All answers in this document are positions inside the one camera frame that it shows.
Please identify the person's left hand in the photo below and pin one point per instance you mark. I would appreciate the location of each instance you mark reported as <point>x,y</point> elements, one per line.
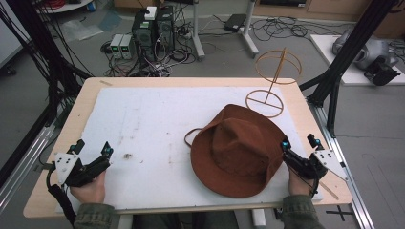
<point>90,191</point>

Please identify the aluminium rail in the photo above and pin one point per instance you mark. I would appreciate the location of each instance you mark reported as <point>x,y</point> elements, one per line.
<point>22,168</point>
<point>344,165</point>

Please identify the black device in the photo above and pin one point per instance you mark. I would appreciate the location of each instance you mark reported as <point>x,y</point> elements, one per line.
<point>382,72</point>

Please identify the flat black box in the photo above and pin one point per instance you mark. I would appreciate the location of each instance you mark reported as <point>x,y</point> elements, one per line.
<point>235,22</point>

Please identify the small white box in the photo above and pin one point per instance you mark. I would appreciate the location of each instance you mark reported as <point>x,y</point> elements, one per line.
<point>151,12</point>

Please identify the white platform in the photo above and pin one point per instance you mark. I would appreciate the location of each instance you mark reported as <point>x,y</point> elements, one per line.
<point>350,76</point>

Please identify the thin wooden stick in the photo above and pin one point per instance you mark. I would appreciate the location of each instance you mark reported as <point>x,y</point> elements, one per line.
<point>329,190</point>

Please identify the brown brimmed hat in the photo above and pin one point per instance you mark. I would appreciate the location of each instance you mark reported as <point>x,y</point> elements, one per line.
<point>237,152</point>

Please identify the grey rounded machine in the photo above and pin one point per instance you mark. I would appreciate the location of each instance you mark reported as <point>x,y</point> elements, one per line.
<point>369,51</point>

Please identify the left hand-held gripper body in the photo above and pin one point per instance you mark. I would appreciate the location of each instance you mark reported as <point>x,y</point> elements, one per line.
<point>71,173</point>

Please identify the white table support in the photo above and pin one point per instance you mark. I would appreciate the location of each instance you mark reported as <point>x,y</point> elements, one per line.
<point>258,218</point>

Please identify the person's right hand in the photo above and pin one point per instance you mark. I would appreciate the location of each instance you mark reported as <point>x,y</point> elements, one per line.
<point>299,187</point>

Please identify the white foam board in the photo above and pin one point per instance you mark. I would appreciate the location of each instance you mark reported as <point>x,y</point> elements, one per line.
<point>153,143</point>

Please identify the grey power supply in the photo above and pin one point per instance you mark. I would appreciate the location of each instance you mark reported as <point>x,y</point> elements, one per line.
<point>116,46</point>
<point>128,47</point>

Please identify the clear plastic sheet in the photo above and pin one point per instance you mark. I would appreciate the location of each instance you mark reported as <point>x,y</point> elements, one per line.
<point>79,30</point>

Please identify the blue tape roll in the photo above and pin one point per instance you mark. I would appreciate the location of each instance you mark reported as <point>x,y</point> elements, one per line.
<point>91,6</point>

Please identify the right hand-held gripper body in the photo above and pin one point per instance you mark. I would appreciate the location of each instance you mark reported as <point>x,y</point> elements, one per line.
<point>305,168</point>

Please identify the white table leg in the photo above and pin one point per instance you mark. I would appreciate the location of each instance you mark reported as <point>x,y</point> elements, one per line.
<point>198,35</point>
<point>250,35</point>

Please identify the black computer tower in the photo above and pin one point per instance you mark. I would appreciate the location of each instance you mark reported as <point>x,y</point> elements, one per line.
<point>144,36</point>
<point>165,28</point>

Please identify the round white table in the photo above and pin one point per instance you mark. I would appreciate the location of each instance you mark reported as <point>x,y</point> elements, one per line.
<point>67,7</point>

